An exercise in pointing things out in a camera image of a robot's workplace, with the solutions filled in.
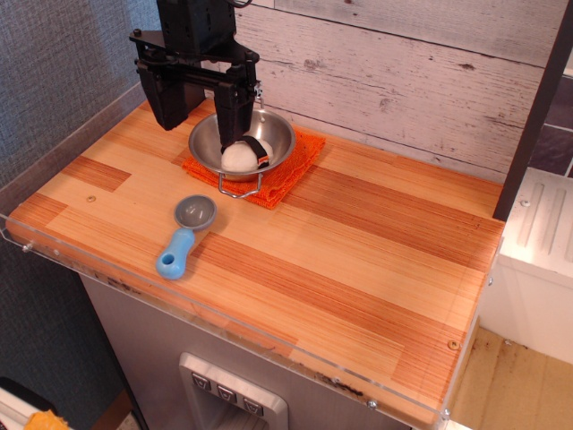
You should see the dark vertical post right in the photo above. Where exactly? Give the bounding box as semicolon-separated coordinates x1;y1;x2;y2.
493;1;572;221

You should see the white plastic toy sink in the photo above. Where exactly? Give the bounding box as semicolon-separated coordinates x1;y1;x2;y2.
478;168;572;363

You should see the steel bowl with wire handles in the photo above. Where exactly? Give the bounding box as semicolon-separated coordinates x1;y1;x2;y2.
189;107;295;199

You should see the dark vertical post left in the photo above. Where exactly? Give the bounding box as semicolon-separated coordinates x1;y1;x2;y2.
184;82;206;116

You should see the ice dispenser button panel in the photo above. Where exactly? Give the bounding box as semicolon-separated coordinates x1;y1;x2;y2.
179;352;289;429

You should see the blue handled grey spoon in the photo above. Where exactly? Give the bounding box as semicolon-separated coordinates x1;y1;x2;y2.
156;194;217;280

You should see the orange rag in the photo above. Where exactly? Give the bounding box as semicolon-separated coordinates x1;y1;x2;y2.
182;128;326;210

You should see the dark vertical post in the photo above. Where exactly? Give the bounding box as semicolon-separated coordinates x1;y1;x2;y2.
184;82;206;116
493;1;572;221

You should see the yellow black object corner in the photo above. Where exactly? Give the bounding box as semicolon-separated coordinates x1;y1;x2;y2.
23;410;70;430

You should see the white toy sushi ball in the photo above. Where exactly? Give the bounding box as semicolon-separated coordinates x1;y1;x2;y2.
221;136;274;173

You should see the silver toy fridge cabinet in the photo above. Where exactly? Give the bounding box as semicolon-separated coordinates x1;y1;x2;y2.
79;273;434;430

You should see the clear acrylic guard rail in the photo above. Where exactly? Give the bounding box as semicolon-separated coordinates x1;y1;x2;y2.
1;101;503;429

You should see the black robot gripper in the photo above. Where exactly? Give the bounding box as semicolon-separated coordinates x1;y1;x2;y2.
129;1;261;152

